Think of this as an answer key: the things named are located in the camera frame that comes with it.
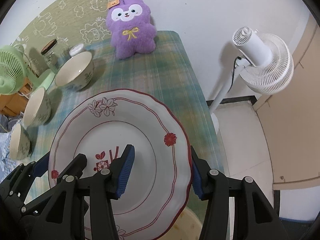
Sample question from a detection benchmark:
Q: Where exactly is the plaid green tablecloth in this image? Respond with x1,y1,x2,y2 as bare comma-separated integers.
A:
25,31,223,217

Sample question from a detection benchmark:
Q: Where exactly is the wooden bed headboard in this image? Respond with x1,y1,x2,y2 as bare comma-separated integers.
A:
0,77,31,116

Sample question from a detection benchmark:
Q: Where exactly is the glass jar black lid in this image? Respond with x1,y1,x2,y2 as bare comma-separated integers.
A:
41,39,59,74

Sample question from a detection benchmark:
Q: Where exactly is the cotton swab container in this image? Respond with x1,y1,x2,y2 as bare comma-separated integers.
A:
69,43,85,57

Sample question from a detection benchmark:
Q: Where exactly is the green animal print mat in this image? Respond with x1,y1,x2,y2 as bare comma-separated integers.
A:
12,0,112,52

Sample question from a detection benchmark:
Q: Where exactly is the large grey floral bowl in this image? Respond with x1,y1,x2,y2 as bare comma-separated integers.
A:
23,87,52,127

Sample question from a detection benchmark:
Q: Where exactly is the round yellow flower plate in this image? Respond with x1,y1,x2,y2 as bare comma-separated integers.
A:
159,207,202,240

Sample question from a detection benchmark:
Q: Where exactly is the purple plush bunny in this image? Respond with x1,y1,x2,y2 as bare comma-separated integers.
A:
106,0,157,59

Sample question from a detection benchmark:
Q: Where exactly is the white standing fan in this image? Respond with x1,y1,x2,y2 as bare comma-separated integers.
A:
209,26,294,133

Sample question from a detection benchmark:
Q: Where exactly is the green desk fan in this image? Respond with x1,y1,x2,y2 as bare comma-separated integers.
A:
1,46,55,95

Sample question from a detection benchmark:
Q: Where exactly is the small grey floral bowl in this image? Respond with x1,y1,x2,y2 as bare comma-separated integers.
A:
10,124,30,160

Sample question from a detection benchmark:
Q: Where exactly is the blue pattern ceramic bowl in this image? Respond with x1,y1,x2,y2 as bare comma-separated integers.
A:
55,51,94,91

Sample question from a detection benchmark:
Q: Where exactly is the blue checkered blanket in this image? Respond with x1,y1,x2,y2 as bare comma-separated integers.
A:
0,115,22,181

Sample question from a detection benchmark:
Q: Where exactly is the red flower white plate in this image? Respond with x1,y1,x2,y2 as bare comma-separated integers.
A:
48,89,191,239

